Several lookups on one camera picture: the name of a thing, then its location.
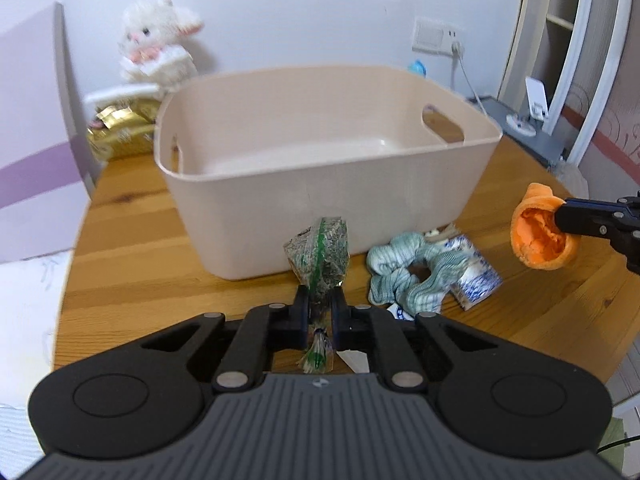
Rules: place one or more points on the white plush lamb toy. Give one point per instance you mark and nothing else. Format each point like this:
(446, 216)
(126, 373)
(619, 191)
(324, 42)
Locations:
(151, 49)

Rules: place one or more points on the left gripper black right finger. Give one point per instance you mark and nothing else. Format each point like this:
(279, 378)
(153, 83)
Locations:
(377, 334)

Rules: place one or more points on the blue white tissue pack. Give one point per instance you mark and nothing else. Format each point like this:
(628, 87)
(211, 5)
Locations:
(479, 280)

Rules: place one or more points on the gold gift box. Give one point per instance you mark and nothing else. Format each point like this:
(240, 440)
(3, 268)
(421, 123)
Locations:
(124, 118)

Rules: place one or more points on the green striped scrunchie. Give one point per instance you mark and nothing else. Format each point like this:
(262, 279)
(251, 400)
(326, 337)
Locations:
(413, 273)

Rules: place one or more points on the lilac bed headboard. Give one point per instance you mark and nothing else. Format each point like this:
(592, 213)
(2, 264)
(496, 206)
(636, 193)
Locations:
(45, 164)

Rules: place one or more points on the white wooden shelf frame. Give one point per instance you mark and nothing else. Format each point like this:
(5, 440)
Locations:
(574, 47)

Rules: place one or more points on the white patterned pillow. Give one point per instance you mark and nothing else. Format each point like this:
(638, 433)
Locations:
(31, 296)

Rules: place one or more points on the beige plastic storage basket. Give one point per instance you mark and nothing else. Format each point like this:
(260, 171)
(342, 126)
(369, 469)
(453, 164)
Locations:
(252, 159)

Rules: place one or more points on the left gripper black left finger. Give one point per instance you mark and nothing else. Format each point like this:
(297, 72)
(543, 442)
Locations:
(264, 331)

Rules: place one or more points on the orange knitted pouch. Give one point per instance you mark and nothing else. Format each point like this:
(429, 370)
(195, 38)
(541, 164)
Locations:
(535, 238)

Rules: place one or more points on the white wall switch socket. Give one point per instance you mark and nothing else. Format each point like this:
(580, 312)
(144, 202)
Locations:
(436, 37)

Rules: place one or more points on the white phone stand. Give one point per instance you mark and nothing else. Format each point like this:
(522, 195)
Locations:
(538, 111)

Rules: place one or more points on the green patterned snack packet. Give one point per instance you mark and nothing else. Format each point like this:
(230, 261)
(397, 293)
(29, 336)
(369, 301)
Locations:
(319, 258)

